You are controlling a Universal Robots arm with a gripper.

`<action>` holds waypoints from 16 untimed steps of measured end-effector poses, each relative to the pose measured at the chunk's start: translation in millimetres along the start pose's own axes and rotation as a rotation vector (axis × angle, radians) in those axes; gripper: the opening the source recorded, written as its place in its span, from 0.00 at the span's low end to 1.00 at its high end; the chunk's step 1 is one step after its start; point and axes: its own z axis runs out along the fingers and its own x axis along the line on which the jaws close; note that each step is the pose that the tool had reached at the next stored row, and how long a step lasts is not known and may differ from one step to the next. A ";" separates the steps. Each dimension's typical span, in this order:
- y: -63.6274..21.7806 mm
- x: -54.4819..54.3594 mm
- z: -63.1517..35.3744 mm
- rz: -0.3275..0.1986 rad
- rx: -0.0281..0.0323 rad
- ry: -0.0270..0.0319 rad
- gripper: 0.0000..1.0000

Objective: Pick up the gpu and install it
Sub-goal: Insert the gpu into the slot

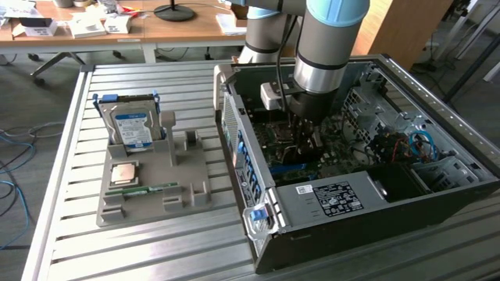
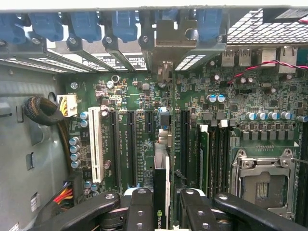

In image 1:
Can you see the green motherboard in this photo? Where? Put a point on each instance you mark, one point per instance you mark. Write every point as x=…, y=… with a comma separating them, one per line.
x=342, y=158

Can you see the silver CPU chip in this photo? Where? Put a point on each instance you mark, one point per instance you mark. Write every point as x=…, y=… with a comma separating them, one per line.
x=122, y=173

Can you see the blue case latch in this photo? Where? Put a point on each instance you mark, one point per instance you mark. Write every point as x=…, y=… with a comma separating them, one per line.
x=257, y=215

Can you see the grey cup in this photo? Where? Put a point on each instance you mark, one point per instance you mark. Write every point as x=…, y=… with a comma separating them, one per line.
x=62, y=3

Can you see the small white labelled box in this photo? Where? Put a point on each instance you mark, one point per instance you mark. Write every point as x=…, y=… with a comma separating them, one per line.
x=117, y=26

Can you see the black open PC case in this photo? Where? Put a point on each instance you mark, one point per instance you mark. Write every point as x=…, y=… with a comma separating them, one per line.
x=350, y=240

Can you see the blue expansion slot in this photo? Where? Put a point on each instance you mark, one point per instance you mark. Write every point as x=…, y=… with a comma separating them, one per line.
x=286, y=169

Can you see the silver disk bay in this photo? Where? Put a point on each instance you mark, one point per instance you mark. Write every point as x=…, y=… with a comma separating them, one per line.
x=441, y=175

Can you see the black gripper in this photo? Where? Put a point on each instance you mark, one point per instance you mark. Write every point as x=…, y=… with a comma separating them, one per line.
x=313, y=105

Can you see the hard disk with blue caddy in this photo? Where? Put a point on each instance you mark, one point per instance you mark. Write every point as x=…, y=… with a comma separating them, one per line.
x=132, y=128

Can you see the wooden desk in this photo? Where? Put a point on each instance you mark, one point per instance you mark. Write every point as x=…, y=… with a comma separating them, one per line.
x=62, y=39

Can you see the perforated metal drive cage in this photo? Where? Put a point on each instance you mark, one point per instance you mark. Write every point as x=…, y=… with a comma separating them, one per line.
x=370, y=117

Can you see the brown cardboard box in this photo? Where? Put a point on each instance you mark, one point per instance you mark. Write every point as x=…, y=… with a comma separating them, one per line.
x=238, y=11

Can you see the tape roll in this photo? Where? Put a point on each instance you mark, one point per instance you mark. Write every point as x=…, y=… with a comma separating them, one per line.
x=81, y=3

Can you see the white paper stack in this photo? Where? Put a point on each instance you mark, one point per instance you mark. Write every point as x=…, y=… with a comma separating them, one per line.
x=230, y=24

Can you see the grey power supply unit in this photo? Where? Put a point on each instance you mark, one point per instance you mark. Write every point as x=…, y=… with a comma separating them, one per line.
x=300, y=205

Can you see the green graphics card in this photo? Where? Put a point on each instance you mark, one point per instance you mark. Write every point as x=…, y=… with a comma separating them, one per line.
x=298, y=156

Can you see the loose green RAM stick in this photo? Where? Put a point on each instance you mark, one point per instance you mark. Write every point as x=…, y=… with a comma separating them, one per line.
x=140, y=189

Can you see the black round lamp base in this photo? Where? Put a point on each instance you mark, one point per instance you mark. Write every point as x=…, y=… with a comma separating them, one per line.
x=173, y=14

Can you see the flat white box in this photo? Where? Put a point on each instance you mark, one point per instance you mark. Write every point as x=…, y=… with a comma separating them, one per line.
x=88, y=27

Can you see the CPU socket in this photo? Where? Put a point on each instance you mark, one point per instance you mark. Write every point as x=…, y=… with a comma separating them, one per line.
x=277, y=130

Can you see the wooden cabinet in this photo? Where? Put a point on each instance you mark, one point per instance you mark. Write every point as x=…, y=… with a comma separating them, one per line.
x=413, y=35

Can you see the grey parts rack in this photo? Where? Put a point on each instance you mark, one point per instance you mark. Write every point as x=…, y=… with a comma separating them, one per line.
x=156, y=175

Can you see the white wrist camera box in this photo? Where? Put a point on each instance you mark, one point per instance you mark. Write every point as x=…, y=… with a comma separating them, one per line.
x=273, y=98

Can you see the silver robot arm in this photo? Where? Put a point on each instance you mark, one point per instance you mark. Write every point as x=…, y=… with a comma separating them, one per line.
x=324, y=44

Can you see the white box with black lid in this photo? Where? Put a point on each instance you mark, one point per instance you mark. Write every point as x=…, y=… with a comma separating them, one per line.
x=38, y=30

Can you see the loose papers pile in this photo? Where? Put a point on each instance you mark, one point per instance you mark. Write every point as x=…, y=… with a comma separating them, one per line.
x=18, y=11

